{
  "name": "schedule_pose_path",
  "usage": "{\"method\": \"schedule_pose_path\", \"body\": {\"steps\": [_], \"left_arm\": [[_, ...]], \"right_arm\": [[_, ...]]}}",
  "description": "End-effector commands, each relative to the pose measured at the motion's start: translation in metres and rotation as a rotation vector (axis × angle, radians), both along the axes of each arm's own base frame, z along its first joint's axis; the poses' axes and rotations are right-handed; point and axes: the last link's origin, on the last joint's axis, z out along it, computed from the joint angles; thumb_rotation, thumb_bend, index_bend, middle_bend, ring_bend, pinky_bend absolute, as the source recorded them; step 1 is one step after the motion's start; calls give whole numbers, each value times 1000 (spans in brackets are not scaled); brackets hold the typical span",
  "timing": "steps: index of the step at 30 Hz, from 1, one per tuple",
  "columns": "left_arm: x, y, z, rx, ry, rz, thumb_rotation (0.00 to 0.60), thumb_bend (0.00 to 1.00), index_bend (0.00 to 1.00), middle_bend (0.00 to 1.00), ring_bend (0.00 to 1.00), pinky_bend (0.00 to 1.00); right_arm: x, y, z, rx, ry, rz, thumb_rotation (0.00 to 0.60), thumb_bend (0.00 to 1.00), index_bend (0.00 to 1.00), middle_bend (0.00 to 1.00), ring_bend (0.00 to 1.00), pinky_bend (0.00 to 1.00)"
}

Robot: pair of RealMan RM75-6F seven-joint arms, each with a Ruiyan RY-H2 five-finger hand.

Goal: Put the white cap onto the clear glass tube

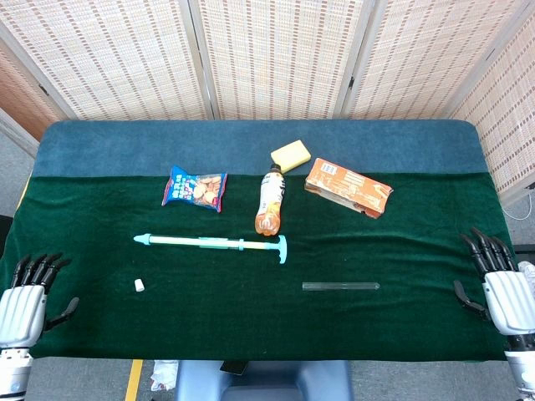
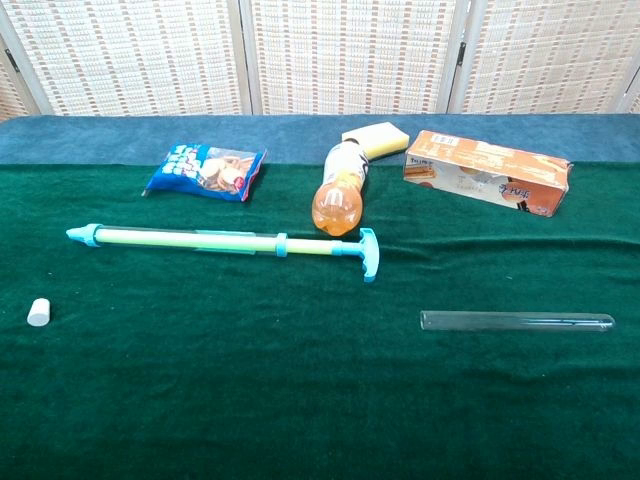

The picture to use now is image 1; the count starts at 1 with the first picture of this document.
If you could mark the crumpled white plastic bag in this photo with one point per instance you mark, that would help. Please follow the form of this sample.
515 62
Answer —
164 376

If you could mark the dark green velvet cloth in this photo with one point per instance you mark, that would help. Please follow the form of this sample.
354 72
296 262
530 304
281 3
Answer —
251 317

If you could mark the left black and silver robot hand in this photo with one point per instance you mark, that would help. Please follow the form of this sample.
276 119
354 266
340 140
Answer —
21 313

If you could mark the orange drink bottle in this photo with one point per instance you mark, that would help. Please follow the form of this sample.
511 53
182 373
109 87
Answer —
269 200

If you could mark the teal plastic hand pump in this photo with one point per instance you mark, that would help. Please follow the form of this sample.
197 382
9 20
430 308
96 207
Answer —
188 241

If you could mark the blue snack bag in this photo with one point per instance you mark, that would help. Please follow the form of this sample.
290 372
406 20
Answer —
194 190

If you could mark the yellow sponge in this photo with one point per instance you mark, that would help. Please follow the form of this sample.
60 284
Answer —
291 155

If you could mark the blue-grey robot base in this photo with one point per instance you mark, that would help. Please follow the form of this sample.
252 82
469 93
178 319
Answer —
267 382

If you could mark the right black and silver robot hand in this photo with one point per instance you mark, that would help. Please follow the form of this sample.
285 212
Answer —
512 301

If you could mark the clear glass tube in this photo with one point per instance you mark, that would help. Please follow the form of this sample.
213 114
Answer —
340 287

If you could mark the white shoe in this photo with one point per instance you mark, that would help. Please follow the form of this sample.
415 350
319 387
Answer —
528 275

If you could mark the small white cap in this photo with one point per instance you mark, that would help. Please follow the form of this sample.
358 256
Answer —
139 285

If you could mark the blue table cover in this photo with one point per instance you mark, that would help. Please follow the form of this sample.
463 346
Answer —
167 146

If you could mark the orange cardboard box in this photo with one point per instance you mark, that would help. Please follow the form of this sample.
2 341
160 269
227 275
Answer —
349 188

